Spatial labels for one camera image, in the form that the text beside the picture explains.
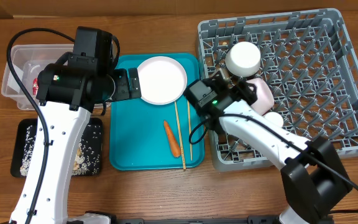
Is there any white upturned bowl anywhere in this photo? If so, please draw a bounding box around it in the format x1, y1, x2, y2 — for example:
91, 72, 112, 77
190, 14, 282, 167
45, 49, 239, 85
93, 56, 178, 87
225, 42, 261, 77

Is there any large pink plate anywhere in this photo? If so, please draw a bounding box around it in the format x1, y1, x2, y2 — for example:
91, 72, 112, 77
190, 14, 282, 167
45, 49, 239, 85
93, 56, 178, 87
137, 56, 187, 105

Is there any white paper cup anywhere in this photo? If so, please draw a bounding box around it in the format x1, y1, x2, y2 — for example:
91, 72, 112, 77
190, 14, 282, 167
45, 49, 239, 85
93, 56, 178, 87
264, 111, 284, 128

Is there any orange carrot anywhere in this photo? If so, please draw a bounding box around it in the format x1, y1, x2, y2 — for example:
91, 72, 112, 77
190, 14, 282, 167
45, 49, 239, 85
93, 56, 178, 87
163, 120, 181, 158

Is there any red snack wrapper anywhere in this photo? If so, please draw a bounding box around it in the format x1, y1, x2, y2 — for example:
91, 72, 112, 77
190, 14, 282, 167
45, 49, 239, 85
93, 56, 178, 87
32, 78, 39, 95

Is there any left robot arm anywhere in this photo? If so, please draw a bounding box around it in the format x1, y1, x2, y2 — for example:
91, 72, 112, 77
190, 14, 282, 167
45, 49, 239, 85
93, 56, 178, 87
9, 103, 115, 224

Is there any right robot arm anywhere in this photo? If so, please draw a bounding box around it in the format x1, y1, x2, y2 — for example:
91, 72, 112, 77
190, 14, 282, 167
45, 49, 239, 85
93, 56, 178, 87
184, 74, 352, 223

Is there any teal plastic tray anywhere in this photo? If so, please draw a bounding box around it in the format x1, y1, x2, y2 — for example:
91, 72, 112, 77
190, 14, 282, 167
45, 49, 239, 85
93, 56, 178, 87
109, 53, 205, 171

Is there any grey dish rack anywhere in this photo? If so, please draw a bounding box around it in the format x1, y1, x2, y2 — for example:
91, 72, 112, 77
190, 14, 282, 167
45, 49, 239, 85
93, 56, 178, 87
198, 8, 358, 158

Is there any food scraps and rice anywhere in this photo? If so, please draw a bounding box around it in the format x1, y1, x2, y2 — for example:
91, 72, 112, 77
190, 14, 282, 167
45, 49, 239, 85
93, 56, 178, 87
19, 124, 102, 177

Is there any black plastic tray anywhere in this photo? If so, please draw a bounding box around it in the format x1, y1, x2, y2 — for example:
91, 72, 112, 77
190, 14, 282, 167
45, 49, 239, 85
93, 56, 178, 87
10, 118, 104, 178

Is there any left wooden chopstick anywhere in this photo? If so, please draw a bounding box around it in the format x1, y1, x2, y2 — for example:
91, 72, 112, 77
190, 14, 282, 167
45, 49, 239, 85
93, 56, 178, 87
174, 101, 186, 170

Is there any clear plastic bin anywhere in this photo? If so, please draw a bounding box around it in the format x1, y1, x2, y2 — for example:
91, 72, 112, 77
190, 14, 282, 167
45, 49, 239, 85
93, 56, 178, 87
1, 44, 114, 111

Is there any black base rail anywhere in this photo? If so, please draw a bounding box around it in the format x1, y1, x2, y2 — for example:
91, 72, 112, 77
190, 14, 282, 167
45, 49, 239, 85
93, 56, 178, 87
67, 211, 282, 224

